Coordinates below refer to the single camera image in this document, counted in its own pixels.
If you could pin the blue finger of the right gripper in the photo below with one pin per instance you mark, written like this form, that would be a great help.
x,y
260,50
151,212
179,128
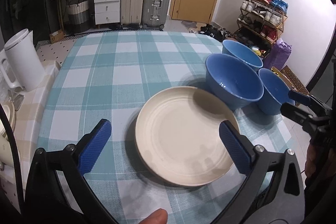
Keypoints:
x,y
299,97
293,113

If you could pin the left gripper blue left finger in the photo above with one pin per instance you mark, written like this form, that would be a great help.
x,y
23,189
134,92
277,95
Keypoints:
x,y
91,145

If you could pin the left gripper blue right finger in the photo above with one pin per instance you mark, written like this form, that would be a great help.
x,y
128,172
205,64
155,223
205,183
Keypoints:
x,y
238,146

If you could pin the blue bowl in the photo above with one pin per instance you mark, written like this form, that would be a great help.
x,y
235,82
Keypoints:
x,y
275,92
232,81
243,53

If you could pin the cream plate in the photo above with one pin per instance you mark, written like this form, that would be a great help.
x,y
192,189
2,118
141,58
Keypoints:
x,y
177,136

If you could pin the right hand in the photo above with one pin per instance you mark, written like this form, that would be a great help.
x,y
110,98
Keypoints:
x,y
316,158

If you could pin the left hand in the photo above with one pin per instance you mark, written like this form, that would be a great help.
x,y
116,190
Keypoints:
x,y
159,216

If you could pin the brown patterned doormat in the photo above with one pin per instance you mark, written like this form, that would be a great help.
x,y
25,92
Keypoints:
x,y
296,83

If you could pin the purple bag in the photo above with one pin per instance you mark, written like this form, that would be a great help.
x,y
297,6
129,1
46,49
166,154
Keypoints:
x,y
278,55

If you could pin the beige checked cloth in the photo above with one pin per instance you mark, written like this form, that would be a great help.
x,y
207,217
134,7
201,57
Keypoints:
x,y
29,117

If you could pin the wooden shoe rack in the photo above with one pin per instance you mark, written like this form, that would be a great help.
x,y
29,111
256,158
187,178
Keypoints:
x,y
261,24

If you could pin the dotted floor rug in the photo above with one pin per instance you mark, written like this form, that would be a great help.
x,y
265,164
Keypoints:
x,y
56,48

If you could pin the white electric kettle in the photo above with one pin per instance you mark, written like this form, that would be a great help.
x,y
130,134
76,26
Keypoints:
x,y
23,60

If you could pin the woven laundry basket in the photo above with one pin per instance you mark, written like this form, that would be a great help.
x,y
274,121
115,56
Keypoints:
x,y
78,16

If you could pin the beige suitcase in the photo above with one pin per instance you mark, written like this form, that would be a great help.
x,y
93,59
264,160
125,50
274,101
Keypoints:
x,y
132,1

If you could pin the silver suitcase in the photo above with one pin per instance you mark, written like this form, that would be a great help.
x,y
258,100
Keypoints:
x,y
154,13

